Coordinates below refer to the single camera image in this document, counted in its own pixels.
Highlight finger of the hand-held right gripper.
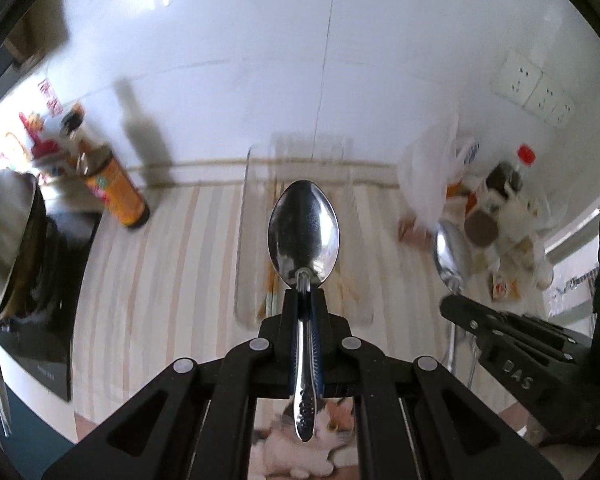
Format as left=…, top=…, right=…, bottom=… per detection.
left=440, top=294, right=580, bottom=363

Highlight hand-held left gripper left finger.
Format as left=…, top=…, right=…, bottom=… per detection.
left=40, top=291, right=301, bottom=480

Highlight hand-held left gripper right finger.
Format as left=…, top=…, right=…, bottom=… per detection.
left=310, top=291, right=567, bottom=480

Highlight metal spoon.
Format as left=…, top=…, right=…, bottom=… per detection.
left=434, top=220, right=473, bottom=297
left=267, top=179, right=342, bottom=443

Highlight clear plastic container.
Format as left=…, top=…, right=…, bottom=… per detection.
left=234, top=132, right=376, bottom=328

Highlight small printed card box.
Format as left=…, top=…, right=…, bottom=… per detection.
left=490, top=272, right=524, bottom=304

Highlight crumpled clear plastic bags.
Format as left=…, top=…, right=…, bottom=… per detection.
left=520, top=195, right=567, bottom=292

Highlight jar with dark lid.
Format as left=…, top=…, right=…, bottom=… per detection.
left=462, top=205, right=504, bottom=251

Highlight striped cat print tablecloth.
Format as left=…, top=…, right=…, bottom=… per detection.
left=72, top=180, right=556, bottom=480

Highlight translucent plastic bag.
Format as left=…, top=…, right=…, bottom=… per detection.
left=397, top=112, right=465, bottom=246

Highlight red cap dark bottle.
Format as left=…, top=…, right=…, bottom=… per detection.
left=484, top=144, right=538, bottom=261

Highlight white orange seasoning bag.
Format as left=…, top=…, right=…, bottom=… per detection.
left=445, top=132, right=483, bottom=201

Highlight brown sauce bottle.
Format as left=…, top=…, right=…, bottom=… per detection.
left=60, top=105, right=151, bottom=231

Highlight black gas stove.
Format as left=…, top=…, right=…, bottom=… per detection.
left=0, top=210, right=103, bottom=403

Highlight teal cabinet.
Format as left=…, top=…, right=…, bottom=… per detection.
left=0, top=360, right=82, bottom=480

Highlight steel wok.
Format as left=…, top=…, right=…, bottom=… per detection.
left=0, top=169, right=48, bottom=438

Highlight colourful packets by stove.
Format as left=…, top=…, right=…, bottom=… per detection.
left=0, top=110, right=73, bottom=186

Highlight kitchen range hood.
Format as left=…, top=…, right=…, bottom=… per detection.
left=0, top=0, right=74, bottom=72

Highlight white wall socket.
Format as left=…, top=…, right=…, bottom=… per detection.
left=490, top=50, right=544, bottom=108
left=522, top=72, right=564, bottom=119
left=545, top=92, right=577, bottom=129

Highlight red stamp wall sticker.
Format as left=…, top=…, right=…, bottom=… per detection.
left=37, top=79, right=64, bottom=116

